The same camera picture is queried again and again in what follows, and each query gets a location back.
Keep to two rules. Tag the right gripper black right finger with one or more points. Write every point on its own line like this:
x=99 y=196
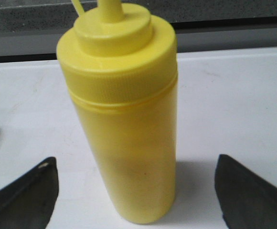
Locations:
x=246 y=200

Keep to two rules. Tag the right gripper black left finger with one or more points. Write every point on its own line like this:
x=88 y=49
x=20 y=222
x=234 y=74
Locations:
x=29 y=201

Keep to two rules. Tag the yellow squeeze bottle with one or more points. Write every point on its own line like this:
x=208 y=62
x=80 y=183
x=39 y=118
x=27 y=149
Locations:
x=129 y=115

